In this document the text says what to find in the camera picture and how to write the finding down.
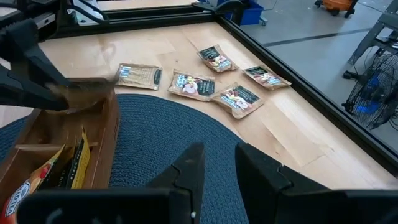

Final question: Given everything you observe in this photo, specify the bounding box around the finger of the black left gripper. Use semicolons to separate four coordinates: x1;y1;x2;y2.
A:
6;19;72;85
0;64;70;111

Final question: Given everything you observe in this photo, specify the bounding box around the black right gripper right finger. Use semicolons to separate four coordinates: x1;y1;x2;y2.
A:
234;142;398;224

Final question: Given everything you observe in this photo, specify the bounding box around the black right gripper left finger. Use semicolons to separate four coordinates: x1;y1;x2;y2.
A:
16;142;206;224

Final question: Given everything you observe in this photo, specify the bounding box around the round dark blue woven placemat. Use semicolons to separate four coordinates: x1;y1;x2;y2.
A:
0;93;249;224

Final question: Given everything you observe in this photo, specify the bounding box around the wooden three-compartment box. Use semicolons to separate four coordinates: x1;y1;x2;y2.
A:
0;77;121;200

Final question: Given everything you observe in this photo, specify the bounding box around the black floor fan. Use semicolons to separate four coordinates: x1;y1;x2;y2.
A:
341;51;398;131

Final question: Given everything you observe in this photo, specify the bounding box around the blue plastic bin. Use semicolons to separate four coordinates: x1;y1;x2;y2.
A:
217;0;265;26

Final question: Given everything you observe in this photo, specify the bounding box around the grey metal table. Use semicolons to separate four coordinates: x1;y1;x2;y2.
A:
348;0;398;66

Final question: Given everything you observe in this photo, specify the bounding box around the orange shop vacuum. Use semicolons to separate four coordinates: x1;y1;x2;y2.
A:
313;0;358;18

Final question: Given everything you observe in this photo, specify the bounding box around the black aluminium table frame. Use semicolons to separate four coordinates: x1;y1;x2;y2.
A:
0;0;398;175

